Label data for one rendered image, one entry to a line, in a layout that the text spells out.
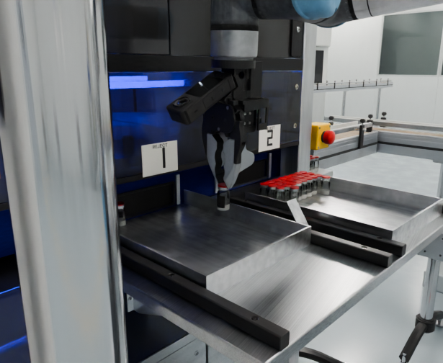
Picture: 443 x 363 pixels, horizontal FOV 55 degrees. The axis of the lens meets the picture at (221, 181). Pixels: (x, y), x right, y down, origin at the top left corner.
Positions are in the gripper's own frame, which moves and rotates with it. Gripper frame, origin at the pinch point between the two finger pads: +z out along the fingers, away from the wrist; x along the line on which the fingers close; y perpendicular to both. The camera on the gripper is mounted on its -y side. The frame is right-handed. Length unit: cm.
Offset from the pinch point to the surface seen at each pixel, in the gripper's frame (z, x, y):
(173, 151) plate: -2.1, 14.8, 0.7
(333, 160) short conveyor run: 17, 30, 83
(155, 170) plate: 0.7, 14.4, -3.9
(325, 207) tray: 12.4, -1.5, 30.9
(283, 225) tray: 9.7, -5.4, 11.1
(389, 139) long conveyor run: 14, 28, 120
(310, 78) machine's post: -14, 18, 49
